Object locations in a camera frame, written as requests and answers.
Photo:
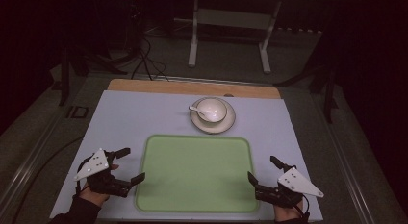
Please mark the black floor socket box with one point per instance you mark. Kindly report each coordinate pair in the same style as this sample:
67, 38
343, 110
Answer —
77, 112

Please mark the metal floor rail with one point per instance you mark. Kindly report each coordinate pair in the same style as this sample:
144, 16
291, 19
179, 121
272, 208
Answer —
348, 172
29, 164

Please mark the pale grey table mat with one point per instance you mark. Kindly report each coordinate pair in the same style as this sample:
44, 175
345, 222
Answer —
128, 115

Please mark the black metal stand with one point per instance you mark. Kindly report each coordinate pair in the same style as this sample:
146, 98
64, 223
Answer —
65, 76
328, 89

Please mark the white bowl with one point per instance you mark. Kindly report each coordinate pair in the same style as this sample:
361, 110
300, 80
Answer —
214, 110

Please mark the person's right hand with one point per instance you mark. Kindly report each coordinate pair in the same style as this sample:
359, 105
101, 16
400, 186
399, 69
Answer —
287, 214

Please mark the white plate dark rim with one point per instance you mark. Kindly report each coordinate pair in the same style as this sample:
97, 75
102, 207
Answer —
225, 126

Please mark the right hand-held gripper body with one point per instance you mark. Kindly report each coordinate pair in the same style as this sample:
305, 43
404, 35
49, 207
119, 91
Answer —
300, 183

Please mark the person's left hand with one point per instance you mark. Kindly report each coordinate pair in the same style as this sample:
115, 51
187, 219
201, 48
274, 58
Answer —
93, 197

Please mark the white metal stand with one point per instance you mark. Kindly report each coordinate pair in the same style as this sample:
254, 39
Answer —
231, 19

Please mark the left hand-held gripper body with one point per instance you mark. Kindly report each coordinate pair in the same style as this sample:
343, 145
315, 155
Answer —
96, 163

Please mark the green tray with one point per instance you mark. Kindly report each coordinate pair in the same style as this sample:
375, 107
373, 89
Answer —
195, 172

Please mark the white ceramic spoon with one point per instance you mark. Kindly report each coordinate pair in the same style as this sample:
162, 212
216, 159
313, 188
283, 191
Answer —
196, 109

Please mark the dark equipment tower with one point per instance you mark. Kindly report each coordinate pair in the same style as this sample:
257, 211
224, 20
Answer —
135, 22

